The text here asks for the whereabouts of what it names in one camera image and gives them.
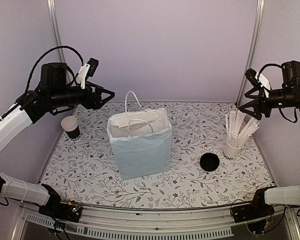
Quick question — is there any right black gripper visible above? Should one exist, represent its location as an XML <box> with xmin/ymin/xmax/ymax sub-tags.
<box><xmin>239</xmin><ymin>86</ymin><xmax>300</xmax><ymax>120</ymax></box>

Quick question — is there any white paper bag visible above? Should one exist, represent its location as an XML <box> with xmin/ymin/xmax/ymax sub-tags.
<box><xmin>106</xmin><ymin>90</ymin><xmax>173</xmax><ymax>182</ymax></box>

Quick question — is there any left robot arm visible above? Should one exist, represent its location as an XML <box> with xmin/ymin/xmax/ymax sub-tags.
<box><xmin>0</xmin><ymin>58</ymin><xmax>115</xmax><ymax>217</ymax></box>

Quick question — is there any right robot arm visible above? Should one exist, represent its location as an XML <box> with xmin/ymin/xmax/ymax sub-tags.
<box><xmin>239</xmin><ymin>60</ymin><xmax>300</xmax><ymax>218</ymax></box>

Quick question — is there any stack of black cups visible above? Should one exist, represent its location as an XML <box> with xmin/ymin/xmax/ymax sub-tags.
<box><xmin>60</xmin><ymin>115</ymin><xmax>81</xmax><ymax>140</ymax></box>

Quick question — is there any white cup holding straws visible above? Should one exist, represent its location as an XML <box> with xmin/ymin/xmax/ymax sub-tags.
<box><xmin>223</xmin><ymin>140</ymin><xmax>242</xmax><ymax>161</ymax></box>

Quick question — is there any floral table mat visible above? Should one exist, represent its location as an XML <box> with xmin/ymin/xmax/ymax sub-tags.
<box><xmin>41</xmin><ymin>102</ymin><xmax>275</xmax><ymax>209</ymax></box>

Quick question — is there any stack of black lids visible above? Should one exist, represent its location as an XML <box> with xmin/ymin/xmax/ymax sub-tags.
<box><xmin>199</xmin><ymin>152</ymin><xmax>220</xmax><ymax>172</ymax></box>

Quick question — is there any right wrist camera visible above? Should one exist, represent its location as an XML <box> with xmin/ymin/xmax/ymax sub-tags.
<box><xmin>245</xmin><ymin>68</ymin><xmax>271</xmax><ymax>98</ymax></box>

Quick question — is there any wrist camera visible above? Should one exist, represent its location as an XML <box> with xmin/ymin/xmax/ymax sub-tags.
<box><xmin>245</xmin><ymin>68</ymin><xmax>271</xmax><ymax>98</ymax></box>
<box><xmin>75</xmin><ymin>58</ymin><xmax>99</xmax><ymax>90</ymax></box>

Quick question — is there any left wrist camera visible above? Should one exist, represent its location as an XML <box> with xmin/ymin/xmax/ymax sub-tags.
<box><xmin>75</xmin><ymin>58</ymin><xmax>99</xmax><ymax>90</ymax></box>

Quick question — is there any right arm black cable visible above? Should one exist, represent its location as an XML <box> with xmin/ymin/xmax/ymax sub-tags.
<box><xmin>258</xmin><ymin>63</ymin><xmax>283</xmax><ymax>78</ymax></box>

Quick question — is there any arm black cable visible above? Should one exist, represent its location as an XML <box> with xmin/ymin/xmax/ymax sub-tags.
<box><xmin>26</xmin><ymin>45</ymin><xmax>85</xmax><ymax>93</ymax></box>
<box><xmin>258</xmin><ymin>63</ymin><xmax>283</xmax><ymax>78</ymax></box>

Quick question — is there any right aluminium frame post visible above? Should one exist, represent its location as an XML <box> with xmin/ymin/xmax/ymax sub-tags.
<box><xmin>235</xmin><ymin>0</ymin><xmax>265</xmax><ymax>107</ymax></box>

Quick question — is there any aluminium frame post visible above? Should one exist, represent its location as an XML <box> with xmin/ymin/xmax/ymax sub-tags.
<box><xmin>46</xmin><ymin>0</ymin><xmax>67</xmax><ymax>63</ymax></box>
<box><xmin>235</xmin><ymin>0</ymin><xmax>265</xmax><ymax>107</ymax></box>

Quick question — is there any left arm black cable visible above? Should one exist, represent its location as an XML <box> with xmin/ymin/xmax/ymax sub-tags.
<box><xmin>26</xmin><ymin>45</ymin><xmax>85</xmax><ymax>93</ymax></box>

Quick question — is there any left aluminium frame post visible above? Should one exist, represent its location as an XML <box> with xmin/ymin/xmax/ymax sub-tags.
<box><xmin>46</xmin><ymin>0</ymin><xmax>67</xmax><ymax>63</ymax></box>

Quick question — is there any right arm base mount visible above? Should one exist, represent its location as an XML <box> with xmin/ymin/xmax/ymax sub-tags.
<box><xmin>230</xmin><ymin>199</ymin><xmax>275</xmax><ymax>235</ymax></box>

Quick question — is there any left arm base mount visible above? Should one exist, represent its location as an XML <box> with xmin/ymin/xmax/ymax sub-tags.
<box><xmin>38</xmin><ymin>198</ymin><xmax>82</xmax><ymax>223</ymax></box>

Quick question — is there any front aluminium rail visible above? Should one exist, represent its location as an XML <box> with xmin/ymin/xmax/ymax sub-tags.
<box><xmin>12</xmin><ymin>201</ymin><xmax>300</xmax><ymax>240</ymax></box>

